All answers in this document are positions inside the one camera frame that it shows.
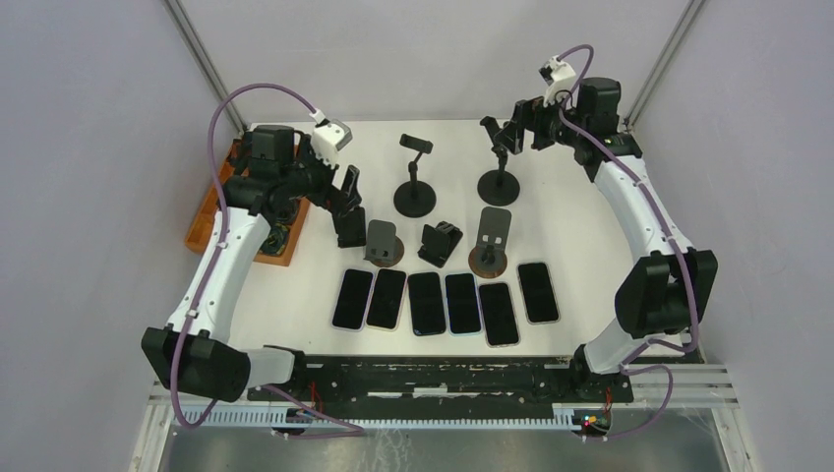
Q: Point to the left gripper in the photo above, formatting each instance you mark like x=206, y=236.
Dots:
x=332, y=198

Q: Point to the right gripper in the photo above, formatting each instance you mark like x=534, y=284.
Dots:
x=530, y=115

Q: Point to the black folding phone stand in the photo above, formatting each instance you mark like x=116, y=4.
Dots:
x=350, y=228

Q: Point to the black round-base phone stand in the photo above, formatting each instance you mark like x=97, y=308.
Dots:
x=415, y=198

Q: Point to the wood-base phone stand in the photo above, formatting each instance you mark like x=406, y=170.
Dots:
x=383, y=246

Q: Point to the lilac case smartphone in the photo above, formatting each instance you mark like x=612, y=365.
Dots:
x=352, y=299

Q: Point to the cream case smartphone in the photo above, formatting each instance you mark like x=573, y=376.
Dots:
x=386, y=299

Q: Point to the black small phone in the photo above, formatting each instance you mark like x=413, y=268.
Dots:
x=428, y=315

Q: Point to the light blue case phone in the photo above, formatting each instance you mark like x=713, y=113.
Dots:
x=462, y=304

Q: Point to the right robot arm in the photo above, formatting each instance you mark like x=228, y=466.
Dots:
x=663, y=298

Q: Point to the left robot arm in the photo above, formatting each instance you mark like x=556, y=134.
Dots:
x=275, y=167

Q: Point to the small black folding stand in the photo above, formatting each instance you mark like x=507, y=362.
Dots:
x=438, y=242

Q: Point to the wooden compartment tray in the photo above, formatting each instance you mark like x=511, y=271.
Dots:
x=238, y=231

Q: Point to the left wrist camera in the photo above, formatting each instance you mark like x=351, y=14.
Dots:
x=328, y=140

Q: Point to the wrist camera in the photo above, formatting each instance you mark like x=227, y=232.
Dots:
x=558, y=75
x=328, y=140

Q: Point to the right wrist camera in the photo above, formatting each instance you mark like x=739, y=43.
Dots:
x=558, y=75

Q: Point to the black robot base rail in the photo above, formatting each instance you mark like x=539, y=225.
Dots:
x=448, y=388

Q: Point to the white cable duct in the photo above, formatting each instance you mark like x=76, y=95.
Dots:
x=282, y=417

